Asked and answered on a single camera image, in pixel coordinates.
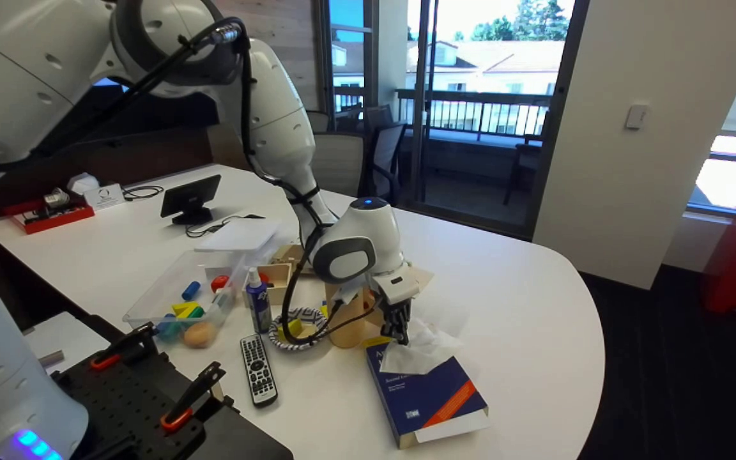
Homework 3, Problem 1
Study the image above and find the white bin lid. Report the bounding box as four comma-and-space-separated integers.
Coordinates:
201, 221, 276, 253

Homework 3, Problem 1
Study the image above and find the red tray with items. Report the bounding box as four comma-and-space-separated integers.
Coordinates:
5, 186, 96, 235

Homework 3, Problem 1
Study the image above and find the small wooden open box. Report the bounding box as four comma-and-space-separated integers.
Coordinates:
259, 264, 295, 307

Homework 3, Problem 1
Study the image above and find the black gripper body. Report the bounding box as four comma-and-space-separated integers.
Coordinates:
373, 267, 418, 337

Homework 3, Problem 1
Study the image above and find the wooden shape sorter cube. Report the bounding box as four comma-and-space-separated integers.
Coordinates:
386, 264, 433, 301

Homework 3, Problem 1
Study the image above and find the clear plastic bin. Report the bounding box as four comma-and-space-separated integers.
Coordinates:
123, 250, 249, 344

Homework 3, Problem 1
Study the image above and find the black clamp orange handle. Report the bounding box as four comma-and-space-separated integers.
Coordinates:
88, 322, 157, 372

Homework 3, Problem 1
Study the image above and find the tan plastic bottle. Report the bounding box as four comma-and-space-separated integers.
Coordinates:
330, 289, 385, 351

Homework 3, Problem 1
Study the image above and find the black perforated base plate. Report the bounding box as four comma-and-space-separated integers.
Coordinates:
54, 354, 295, 460

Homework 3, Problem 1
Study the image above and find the blue hardcover book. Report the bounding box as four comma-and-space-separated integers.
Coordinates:
365, 349, 488, 450

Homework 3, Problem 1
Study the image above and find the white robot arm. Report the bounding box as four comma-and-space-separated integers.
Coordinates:
0, 0, 409, 459

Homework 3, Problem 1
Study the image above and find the black remote control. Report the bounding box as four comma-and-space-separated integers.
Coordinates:
241, 336, 278, 410

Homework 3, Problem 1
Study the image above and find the black tablet stand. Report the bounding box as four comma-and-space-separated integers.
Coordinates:
161, 176, 220, 226

